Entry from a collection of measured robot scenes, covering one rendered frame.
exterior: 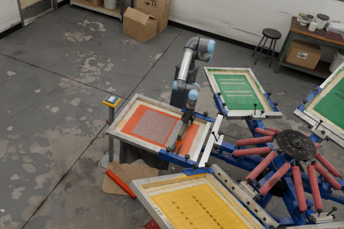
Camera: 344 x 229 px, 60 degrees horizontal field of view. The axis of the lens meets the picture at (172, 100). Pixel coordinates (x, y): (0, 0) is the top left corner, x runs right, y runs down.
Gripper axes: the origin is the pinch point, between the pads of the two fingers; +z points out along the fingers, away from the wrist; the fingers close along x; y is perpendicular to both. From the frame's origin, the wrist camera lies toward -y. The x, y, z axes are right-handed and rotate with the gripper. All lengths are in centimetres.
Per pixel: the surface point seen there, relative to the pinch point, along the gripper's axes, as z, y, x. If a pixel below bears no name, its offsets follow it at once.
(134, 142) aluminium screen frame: 10.0, -29.4, 33.3
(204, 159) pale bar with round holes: 4.8, -23.5, -24.5
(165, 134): 13.5, -5.5, 15.0
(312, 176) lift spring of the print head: -13, -18, -100
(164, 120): 13.6, 9.5, 21.9
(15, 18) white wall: 89, 192, 367
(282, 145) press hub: -22, -8, -75
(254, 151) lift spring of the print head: -7, -8, -58
